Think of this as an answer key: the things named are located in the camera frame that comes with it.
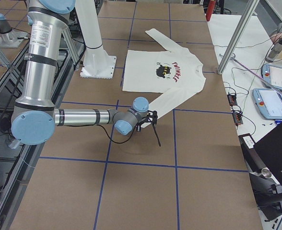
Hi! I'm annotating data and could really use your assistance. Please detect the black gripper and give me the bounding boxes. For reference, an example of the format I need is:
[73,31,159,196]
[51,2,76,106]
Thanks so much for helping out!
[137,111,161,146]

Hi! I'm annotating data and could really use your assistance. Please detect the white long-sleeve printed shirt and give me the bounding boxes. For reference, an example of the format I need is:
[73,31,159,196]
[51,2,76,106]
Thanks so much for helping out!
[122,28,206,118]

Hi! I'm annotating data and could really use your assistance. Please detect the small electronics board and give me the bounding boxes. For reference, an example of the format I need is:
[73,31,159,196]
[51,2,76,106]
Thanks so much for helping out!
[232,111,243,126]
[227,94,237,106]

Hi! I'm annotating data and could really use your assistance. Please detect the near teach pendant tablet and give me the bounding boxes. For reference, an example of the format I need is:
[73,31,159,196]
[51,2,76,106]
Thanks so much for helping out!
[252,89,282,120]

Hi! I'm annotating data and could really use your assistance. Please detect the teach pendant tablet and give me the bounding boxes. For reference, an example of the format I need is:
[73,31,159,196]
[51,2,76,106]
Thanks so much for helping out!
[261,63,282,91]
[252,89,282,120]

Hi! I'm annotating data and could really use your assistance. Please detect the red cylinder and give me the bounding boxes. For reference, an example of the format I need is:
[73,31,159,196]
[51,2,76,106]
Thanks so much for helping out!
[206,0,216,22]

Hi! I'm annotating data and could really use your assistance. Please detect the far teach pendant tablet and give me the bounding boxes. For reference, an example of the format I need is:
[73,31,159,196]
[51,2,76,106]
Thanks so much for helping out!
[261,63,282,91]

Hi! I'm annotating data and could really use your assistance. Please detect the metal reacher grabber tool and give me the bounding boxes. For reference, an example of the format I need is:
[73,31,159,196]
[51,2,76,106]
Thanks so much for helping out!
[219,53,282,108]

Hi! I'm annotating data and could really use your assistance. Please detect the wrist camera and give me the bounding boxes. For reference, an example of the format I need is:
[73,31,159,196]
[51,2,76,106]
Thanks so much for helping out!
[146,110,158,127]

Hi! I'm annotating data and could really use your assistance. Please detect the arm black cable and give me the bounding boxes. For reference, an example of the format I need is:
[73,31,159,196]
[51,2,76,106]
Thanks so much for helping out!
[99,117,149,145]

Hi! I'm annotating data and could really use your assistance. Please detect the white camera mast with base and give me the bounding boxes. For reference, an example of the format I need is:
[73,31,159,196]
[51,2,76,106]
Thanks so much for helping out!
[75,0,117,79]

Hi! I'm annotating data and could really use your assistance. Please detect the aluminium frame post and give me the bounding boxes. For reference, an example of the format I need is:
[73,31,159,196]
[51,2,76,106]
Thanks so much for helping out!
[217,0,259,75]

